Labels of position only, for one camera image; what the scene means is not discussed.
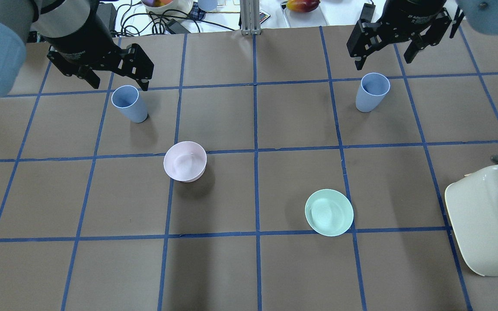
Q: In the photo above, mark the white bowl with fruit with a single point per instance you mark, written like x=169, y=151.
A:
x=168, y=7

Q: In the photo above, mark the blue cup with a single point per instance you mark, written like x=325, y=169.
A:
x=372, y=90
x=128, y=101
x=208, y=5

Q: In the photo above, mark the remote control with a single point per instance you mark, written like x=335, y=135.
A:
x=263, y=16

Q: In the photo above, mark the pink bowl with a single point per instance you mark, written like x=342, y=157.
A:
x=185, y=161

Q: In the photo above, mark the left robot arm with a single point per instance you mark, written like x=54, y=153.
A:
x=81, y=43

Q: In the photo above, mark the aluminium frame post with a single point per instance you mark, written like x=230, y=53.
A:
x=250, y=17

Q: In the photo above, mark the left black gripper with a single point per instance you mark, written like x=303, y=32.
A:
x=79, y=35

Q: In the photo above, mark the blue cup on desk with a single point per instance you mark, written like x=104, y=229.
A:
x=208, y=5

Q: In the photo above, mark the white toaster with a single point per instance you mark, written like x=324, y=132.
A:
x=472, y=206

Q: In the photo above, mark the mango fruit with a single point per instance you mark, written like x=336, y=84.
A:
x=302, y=6

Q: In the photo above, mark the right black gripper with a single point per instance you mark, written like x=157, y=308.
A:
x=409, y=13

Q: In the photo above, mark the white tray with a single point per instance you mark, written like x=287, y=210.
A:
x=301, y=20

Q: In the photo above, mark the green bowl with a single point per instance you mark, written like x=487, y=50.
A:
x=329, y=212

